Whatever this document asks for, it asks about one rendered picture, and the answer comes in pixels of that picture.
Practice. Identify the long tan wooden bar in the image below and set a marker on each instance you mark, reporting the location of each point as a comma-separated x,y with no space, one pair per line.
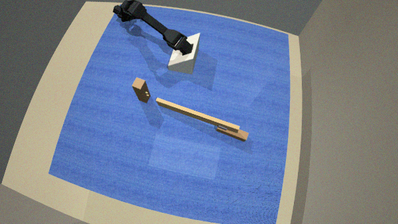
197,115

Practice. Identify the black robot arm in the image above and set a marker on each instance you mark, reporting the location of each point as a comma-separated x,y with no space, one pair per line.
133,8

